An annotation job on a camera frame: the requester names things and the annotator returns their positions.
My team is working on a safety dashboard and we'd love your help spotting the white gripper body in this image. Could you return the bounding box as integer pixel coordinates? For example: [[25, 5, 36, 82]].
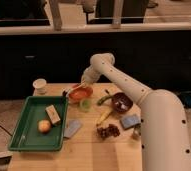
[[81, 66, 100, 84]]

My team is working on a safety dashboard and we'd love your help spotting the white handled brush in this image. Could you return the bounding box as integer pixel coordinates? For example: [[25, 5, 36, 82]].
[[62, 84, 85, 97]]

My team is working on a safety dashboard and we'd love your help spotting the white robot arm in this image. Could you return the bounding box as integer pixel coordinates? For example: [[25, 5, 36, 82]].
[[81, 53, 191, 171]]

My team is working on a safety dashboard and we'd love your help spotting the red orange bowl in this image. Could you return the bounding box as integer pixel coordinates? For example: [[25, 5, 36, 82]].
[[69, 87, 93, 103]]

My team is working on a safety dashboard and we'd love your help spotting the dark brown bowl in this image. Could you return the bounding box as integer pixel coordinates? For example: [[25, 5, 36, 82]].
[[111, 92, 133, 114]]

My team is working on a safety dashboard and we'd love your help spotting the green vegetable toy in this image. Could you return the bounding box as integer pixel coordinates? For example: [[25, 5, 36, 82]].
[[97, 95, 112, 106]]

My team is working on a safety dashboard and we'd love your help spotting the green round lid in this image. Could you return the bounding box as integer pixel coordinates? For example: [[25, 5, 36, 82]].
[[79, 99, 91, 112]]

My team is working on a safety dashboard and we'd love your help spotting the small white cup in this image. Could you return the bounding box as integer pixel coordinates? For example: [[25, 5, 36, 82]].
[[33, 78, 47, 94]]

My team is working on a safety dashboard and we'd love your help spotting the grey sponge pad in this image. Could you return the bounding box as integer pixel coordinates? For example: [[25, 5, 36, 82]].
[[64, 120, 82, 138]]

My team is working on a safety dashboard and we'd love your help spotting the tan wooden block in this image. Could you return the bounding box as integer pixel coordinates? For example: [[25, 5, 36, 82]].
[[45, 105, 61, 125]]

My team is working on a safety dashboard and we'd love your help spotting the bunch of dark grapes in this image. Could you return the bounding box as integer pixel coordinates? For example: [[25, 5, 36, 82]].
[[97, 124, 120, 140]]

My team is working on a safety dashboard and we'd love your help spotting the blue sponge block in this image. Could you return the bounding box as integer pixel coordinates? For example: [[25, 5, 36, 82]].
[[120, 114, 140, 130]]

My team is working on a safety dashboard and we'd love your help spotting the yellow round fruit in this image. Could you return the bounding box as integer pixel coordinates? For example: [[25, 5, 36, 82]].
[[38, 120, 51, 134]]

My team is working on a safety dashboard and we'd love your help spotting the metal cup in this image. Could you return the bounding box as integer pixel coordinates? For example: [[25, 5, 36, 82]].
[[132, 124, 141, 140]]

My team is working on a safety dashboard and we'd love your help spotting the green plastic tray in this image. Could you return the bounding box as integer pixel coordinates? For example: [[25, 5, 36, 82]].
[[8, 96, 68, 152]]

